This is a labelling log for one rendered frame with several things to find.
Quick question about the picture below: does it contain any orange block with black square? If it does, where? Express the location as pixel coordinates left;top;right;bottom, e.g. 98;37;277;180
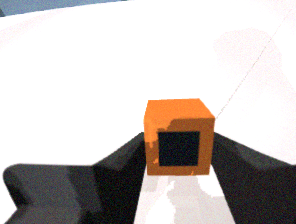
143;98;215;176

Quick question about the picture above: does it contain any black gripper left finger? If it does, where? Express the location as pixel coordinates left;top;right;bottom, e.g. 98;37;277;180
2;132;146;224

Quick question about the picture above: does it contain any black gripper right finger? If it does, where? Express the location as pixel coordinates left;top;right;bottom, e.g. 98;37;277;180
211;132;296;224

